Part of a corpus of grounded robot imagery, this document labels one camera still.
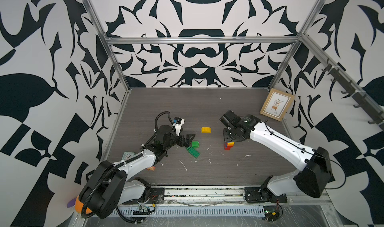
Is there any light green square lego brick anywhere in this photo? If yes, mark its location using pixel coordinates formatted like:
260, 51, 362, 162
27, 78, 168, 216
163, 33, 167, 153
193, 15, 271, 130
191, 141, 200, 149

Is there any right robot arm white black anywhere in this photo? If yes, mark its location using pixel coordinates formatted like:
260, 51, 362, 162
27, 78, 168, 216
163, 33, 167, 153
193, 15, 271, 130
220, 110, 334, 204

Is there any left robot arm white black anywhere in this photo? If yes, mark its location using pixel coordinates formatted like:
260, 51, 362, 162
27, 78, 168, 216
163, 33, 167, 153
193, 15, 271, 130
78, 125, 196, 219

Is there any dark green wide lego brick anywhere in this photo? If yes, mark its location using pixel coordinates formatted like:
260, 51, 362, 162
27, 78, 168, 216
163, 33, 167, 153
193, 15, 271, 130
187, 147, 200, 158

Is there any small colourful toy figure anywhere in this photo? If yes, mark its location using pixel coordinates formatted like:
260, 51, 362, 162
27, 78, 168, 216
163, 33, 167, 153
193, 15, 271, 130
147, 166, 156, 171

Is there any small teal alarm clock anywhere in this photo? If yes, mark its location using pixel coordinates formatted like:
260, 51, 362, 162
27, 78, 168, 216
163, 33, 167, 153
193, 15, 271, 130
122, 152, 135, 161

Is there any wooden framed picture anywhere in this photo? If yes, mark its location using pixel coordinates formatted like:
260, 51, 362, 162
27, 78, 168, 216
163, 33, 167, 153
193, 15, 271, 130
260, 88, 295, 122

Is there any small circuit board left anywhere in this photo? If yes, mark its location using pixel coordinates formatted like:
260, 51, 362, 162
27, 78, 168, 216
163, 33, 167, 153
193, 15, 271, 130
132, 204, 156, 215

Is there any small circuit board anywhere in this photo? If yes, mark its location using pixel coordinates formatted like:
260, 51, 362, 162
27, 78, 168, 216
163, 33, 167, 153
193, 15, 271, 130
132, 204, 156, 215
263, 205, 284, 223

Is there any small circuit board right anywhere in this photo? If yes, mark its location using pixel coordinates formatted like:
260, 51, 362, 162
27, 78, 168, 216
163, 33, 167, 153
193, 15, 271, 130
263, 205, 284, 223

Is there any orange purple object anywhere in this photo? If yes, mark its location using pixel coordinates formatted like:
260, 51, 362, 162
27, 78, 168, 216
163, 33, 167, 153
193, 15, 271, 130
67, 197, 84, 214

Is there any black corrugated cable hose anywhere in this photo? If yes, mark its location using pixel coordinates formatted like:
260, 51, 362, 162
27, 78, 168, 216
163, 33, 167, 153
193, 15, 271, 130
142, 111, 174, 147

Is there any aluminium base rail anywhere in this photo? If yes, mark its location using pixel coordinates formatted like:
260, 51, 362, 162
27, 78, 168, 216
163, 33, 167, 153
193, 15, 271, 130
155, 185, 332, 205

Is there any white slotted cable duct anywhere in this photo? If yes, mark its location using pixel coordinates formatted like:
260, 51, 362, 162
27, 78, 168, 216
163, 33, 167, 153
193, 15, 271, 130
119, 206, 265, 218

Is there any wall hook rail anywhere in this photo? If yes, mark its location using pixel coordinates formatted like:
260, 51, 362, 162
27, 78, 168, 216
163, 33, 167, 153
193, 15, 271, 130
322, 58, 384, 131

